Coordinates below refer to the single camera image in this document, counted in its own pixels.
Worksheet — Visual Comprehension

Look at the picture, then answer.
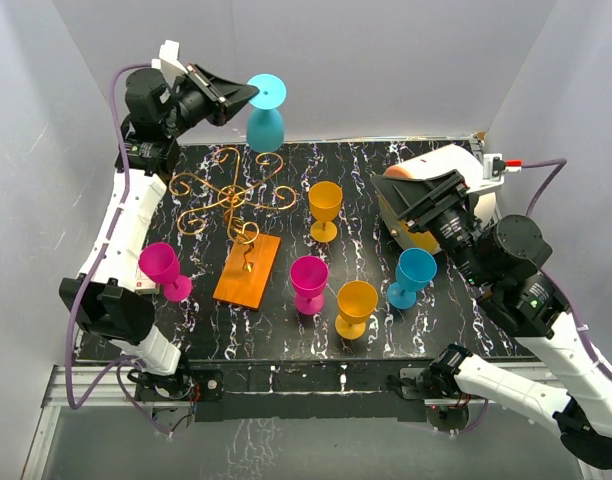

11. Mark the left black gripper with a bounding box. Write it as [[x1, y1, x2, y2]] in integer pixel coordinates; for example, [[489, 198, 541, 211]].
[[163, 64, 260, 139]]

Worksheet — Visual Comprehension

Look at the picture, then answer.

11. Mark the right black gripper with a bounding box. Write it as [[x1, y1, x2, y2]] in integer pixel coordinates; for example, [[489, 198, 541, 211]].
[[368, 169, 488, 286]]

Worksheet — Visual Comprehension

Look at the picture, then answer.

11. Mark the teal wine glass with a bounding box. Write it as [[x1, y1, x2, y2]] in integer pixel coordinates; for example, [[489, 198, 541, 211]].
[[246, 73, 287, 153]]

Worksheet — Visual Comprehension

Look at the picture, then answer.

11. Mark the yellow wine glass back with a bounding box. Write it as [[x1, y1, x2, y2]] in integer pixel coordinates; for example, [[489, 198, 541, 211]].
[[308, 181, 343, 243]]

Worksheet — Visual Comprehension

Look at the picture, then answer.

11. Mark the yellow wine glass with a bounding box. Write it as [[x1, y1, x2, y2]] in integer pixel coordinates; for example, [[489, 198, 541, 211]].
[[335, 280, 378, 340], [308, 181, 343, 243]]

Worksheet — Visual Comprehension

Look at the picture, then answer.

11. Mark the pink wine glass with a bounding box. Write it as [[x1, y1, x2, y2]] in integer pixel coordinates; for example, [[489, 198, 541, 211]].
[[138, 242, 192, 302], [290, 256, 329, 315]]

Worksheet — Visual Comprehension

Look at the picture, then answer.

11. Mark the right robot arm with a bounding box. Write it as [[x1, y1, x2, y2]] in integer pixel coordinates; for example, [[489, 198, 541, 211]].
[[371, 170, 612, 470]]

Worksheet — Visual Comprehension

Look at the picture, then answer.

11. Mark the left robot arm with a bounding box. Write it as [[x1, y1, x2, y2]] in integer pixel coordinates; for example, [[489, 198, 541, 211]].
[[59, 64, 259, 399]]

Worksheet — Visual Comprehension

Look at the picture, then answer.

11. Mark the blue wine glass right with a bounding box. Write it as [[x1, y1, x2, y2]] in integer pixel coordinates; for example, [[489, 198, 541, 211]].
[[387, 248, 437, 310]]

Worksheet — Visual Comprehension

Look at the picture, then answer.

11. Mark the yellow wine glass front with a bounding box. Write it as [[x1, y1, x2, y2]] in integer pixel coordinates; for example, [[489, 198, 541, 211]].
[[335, 280, 378, 340]]

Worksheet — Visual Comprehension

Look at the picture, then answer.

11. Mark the white round drawer cabinet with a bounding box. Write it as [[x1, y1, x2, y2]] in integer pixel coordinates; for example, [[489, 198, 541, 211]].
[[378, 145, 496, 255]]

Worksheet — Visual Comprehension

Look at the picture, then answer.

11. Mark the small white red box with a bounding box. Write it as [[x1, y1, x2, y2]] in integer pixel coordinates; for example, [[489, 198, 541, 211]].
[[135, 269, 160, 295]]

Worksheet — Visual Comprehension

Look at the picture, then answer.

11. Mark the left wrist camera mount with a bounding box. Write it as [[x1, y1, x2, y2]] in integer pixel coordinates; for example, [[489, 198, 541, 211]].
[[150, 40, 191, 87]]

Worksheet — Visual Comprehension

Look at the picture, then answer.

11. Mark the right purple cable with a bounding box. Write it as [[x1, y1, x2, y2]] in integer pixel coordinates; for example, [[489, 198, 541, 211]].
[[460, 158, 612, 436]]

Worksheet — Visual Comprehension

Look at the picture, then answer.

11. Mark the purple cable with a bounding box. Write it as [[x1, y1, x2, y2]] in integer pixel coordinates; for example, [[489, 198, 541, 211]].
[[64, 62, 180, 436], [460, 158, 612, 436]]

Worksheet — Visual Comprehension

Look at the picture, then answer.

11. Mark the gold wire wine glass rack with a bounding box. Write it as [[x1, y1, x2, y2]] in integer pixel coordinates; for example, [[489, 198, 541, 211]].
[[168, 146, 298, 311]]

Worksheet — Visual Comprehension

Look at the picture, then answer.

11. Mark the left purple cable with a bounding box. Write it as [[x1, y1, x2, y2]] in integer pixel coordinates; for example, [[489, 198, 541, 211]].
[[64, 62, 180, 436]]

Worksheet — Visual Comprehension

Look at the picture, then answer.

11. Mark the aluminium front rail frame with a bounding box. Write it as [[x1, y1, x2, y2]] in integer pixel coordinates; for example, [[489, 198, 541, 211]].
[[40, 357, 552, 426]]

